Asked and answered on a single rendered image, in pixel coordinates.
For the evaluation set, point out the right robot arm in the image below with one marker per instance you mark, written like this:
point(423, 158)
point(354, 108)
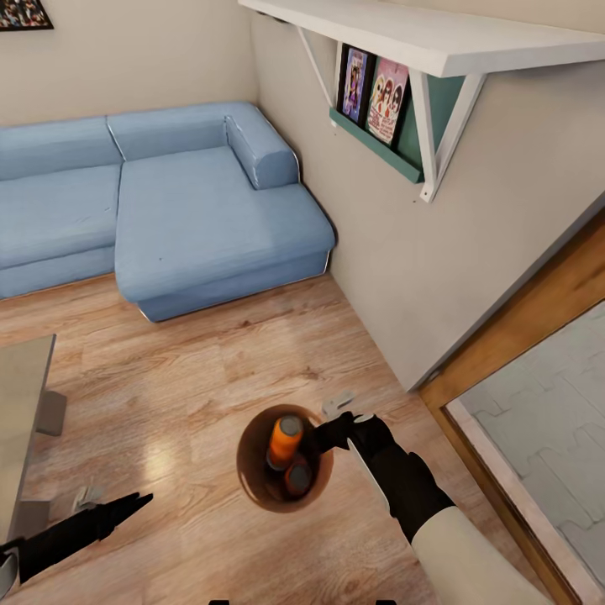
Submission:
point(463, 566)

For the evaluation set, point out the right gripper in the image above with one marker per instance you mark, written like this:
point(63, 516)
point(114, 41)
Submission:
point(326, 435)

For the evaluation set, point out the can of soda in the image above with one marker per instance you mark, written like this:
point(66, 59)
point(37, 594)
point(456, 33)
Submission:
point(298, 477)
point(284, 441)
point(274, 470)

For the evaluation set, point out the trash can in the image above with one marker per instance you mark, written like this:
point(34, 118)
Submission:
point(266, 491)

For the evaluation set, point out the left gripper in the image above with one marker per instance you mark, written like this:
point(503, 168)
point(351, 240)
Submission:
point(71, 535)

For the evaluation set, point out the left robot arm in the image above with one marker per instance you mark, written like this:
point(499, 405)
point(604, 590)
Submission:
point(90, 522)

